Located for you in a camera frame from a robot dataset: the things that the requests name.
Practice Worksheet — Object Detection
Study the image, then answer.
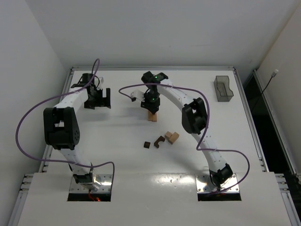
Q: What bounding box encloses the light wood plank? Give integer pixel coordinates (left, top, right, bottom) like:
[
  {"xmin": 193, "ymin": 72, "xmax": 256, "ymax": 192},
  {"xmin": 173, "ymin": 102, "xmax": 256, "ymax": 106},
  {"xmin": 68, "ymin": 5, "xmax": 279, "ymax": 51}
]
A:
[{"xmin": 152, "ymin": 114, "xmax": 157, "ymax": 122}]

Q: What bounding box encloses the light wood rectangular block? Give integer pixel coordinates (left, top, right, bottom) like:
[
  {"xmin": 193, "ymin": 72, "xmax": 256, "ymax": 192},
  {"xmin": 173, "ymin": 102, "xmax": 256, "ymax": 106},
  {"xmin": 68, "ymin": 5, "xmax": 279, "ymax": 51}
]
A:
[{"xmin": 148, "ymin": 111, "xmax": 153, "ymax": 121}]

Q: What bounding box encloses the dark wood arch block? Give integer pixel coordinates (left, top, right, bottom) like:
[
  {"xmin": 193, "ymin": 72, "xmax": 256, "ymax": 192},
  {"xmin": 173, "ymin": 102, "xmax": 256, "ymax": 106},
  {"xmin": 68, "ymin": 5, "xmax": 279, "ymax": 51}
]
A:
[{"xmin": 154, "ymin": 136, "xmax": 166, "ymax": 148}]

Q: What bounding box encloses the long light wood block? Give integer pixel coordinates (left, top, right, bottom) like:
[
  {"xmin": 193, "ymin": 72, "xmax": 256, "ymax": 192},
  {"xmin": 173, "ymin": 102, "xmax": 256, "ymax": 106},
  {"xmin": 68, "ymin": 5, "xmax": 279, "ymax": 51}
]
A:
[{"xmin": 168, "ymin": 132, "xmax": 179, "ymax": 144}]

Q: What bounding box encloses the small dark wood cube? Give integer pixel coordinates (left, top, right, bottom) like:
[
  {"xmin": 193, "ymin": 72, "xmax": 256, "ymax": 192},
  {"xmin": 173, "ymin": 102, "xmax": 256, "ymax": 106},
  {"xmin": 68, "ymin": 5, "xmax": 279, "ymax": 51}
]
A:
[{"xmin": 143, "ymin": 141, "xmax": 151, "ymax": 149}]

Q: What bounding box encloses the clear grey plastic bin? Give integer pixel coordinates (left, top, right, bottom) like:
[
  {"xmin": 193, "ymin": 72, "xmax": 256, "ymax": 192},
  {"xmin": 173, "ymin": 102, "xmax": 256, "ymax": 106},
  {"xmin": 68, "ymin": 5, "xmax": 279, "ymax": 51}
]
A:
[{"xmin": 214, "ymin": 76, "xmax": 234, "ymax": 102}]

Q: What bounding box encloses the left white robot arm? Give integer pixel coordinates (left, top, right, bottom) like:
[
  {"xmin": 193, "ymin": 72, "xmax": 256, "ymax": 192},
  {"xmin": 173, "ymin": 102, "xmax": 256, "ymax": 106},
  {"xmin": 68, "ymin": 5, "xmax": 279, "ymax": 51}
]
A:
[{"xmin": 43, "ymin": 73, "xmax": 111, "ymax": 190}]

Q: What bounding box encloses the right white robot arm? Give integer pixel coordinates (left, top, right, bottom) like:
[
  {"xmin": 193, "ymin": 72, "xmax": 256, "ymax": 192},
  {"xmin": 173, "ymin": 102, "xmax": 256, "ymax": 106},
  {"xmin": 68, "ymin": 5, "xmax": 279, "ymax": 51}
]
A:
[{"xmin": 141, "ymin": 71, "xmax": 233, "ymax": 188}]

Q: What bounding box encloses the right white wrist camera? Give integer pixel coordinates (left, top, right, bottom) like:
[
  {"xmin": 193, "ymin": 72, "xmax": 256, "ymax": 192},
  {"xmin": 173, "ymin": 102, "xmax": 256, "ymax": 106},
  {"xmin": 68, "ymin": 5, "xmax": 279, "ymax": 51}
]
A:
[{"xmin": 130, "ymin": 89, "xmax": 145, "ymax": 102}]

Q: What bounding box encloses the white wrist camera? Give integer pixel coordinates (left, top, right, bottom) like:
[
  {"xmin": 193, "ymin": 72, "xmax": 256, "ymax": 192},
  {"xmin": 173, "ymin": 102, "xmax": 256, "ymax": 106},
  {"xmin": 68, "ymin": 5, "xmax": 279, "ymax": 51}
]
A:
[
  {"xmin": 130, "ymin": 89, "xmax": 145, "ymax": 102},
  {"xmin": 96, "ymin": 76, "xmax": 104, "ymax": 90}
]

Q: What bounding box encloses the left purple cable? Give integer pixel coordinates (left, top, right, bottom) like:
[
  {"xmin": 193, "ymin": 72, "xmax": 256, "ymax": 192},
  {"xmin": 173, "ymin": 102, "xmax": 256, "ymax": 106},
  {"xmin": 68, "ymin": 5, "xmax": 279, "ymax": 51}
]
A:
[{"xmin": 15, "ymin": 58, "xmax": 115, "ymax": 176}]

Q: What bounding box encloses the purple cable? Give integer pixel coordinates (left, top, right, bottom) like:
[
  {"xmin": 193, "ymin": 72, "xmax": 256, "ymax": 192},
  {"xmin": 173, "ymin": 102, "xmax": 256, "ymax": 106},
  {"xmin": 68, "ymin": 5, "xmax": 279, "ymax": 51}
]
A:
[
  {"xmin": 118, "ymin": 84, "xmax": 251, "ymax": 196},
  {"xmin": 15, "ymin": 58, "xmax": 115, "ymax": 176}
]

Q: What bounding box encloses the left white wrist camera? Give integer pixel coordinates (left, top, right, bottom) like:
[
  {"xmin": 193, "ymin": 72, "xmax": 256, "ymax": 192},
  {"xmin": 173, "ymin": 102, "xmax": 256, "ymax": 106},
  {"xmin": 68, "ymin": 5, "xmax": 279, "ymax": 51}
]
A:
[{"xmin": 96, "ymin": 76, "xmax": 104, "ymax": 90}]

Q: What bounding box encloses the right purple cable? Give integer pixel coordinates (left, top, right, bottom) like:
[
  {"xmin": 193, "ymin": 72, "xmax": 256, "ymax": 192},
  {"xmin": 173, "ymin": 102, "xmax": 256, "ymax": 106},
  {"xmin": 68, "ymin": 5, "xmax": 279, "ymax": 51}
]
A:
[{"xmin": 118, "ymin": 84, "xmax": 251, "ymax": 196}]

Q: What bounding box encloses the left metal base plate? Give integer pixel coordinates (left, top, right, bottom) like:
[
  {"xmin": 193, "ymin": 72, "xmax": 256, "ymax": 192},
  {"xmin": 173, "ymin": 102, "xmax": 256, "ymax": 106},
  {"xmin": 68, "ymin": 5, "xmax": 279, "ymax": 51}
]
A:
[{"xmin": 69, "ymin": 174, "xmax": 113, "ymax": 194}]

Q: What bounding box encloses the metal base plate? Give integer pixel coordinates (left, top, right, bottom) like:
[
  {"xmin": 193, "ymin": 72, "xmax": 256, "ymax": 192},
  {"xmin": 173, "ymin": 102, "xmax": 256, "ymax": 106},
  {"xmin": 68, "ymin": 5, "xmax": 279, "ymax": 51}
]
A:
[
  {"xmin": 69, "ymin": 174, "xmax": 113, "ymax": 194},
  {"xmin": 195, "ymin": 173, "xmax": 241, "ymax": 194}
]

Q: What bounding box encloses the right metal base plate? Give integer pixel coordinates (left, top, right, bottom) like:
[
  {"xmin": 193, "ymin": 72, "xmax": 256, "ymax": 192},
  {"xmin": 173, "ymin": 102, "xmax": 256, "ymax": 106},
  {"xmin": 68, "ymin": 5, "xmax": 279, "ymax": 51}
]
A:
[{"xmin": 195, "ymin": 173, "xmax": 241, "ymax": 194}]

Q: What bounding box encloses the black wall cable with plug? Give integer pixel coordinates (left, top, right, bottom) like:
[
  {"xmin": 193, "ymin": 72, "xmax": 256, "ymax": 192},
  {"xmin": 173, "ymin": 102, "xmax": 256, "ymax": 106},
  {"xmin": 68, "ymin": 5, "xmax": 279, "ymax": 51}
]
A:
[{"xmin": 255, "ymin": 69, "xmax": 279, "ymax": 104}]

